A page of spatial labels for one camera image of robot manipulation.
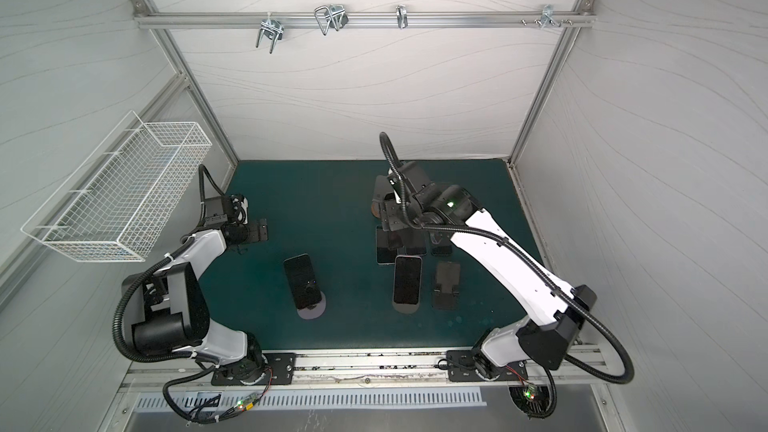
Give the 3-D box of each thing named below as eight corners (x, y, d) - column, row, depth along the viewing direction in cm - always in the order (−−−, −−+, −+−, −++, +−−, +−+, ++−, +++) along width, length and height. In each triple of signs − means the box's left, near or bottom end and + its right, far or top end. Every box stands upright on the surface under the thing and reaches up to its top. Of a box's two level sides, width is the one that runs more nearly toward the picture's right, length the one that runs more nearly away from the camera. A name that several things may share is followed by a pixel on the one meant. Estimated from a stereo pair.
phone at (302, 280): (304, 314, 84) (289, 293, 72) (298, 283, 90) (283, 260, 77) (325, 305, 86) (314, 284, 73) (317, 276, 91) (306, 251, 79)
